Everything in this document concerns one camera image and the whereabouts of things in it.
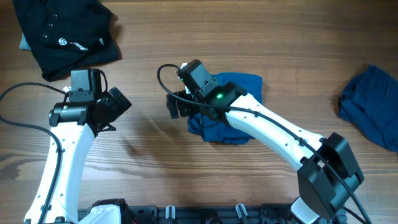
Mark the dark navy crumpled garment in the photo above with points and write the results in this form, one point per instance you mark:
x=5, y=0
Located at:
x=369, y=101

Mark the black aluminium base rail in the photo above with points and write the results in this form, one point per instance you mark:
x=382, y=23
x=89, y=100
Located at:
x=211, y=214

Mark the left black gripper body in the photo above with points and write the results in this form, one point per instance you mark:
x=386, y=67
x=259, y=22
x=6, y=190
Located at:
x=112, y=108

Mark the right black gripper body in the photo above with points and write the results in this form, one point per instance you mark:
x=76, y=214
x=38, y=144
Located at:
x=189, y=102

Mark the grey folded cloth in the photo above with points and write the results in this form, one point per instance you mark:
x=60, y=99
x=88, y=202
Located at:
x=23, y=44

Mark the black folded polo shirt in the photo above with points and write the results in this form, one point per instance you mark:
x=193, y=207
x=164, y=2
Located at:
x=64, y=35

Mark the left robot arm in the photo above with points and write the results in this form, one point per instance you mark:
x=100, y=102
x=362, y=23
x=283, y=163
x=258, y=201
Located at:
x=89, y=108

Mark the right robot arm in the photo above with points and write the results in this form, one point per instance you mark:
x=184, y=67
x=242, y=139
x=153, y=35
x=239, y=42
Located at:
x=327, y=170

